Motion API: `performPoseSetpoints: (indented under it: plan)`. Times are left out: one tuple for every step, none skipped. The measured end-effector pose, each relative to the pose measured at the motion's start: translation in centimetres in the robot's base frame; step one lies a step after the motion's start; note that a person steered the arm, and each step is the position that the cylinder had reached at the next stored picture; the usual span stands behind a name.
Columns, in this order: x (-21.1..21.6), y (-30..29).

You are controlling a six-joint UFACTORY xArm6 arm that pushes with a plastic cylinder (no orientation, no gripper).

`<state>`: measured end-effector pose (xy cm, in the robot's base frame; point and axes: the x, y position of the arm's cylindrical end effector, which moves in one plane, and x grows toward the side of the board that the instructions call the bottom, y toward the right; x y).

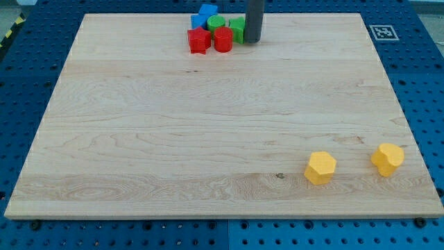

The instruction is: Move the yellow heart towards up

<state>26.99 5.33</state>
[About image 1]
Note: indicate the black board screw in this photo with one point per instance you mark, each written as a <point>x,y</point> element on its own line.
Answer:
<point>420,222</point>
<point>35,225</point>

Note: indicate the black left board screw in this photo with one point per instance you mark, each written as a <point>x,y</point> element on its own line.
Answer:
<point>35,225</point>

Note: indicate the yellow heart block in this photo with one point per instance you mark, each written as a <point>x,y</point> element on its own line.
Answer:
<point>387,158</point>

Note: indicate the blue cube block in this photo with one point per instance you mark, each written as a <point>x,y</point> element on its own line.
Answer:
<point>199,21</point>

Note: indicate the green cylinder block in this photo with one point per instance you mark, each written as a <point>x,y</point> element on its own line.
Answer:
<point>214,22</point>

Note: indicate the yellow hexagon block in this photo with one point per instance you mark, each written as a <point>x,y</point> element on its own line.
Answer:
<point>320,168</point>

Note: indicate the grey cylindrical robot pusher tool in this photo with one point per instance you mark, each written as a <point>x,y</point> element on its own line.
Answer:
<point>254,19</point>

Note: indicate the green star block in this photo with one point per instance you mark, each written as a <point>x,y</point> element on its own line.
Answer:
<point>237,25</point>

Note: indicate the light wooden board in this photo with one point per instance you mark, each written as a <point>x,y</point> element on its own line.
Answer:
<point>137,127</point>

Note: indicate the red cylinder block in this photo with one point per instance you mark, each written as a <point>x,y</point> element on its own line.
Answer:
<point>223,39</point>

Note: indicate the black right board screw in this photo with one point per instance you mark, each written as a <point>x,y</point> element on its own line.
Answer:
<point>420,222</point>

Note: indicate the white fiducial marker tag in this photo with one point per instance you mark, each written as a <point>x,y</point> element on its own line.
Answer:
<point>384,32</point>

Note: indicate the blue pentagon block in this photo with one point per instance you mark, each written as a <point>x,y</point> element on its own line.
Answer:
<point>208,10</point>

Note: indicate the red star block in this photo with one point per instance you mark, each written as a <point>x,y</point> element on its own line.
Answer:
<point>199,40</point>

